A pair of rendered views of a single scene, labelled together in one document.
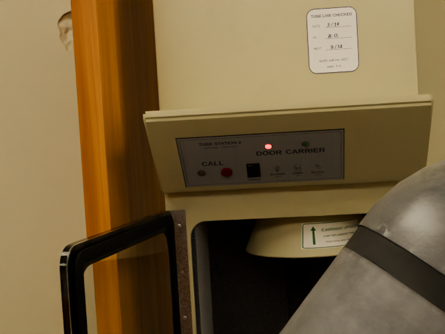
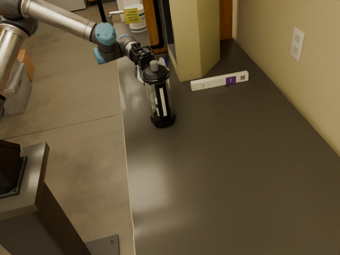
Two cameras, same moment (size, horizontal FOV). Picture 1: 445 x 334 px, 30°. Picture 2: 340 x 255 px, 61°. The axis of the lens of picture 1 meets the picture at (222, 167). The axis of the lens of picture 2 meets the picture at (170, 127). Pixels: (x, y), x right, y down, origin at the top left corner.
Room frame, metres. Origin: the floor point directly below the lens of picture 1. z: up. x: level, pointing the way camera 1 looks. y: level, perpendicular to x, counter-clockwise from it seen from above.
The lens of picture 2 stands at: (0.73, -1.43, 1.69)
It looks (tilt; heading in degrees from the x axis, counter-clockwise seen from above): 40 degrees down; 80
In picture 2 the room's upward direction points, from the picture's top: 10 degrees counter-clockwise
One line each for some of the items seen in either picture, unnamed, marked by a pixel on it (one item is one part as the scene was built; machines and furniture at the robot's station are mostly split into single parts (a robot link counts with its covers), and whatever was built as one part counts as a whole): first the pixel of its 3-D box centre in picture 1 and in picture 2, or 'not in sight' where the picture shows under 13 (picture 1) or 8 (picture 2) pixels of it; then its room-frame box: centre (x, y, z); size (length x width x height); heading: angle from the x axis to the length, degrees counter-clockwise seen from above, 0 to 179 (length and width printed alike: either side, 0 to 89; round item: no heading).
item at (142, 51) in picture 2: not in sight; (141, 57); (0.84, -0.37, 1.18); 0.12 x 0.08 x 0.09; 99
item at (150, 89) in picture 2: not in sight; (159, 96); (0.86, -0.50, 1.07); 0.11 x 0.11 x 0.21
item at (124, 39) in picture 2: not in sight; (128, 45); (0.81, -0.21, 1.17); 0.11 x 0.09 x 0.08; 99
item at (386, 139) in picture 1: (288, 146); not in sight; (0.97, -0.08, 1.46); 0.32 x 0.12 x 0.10; 85
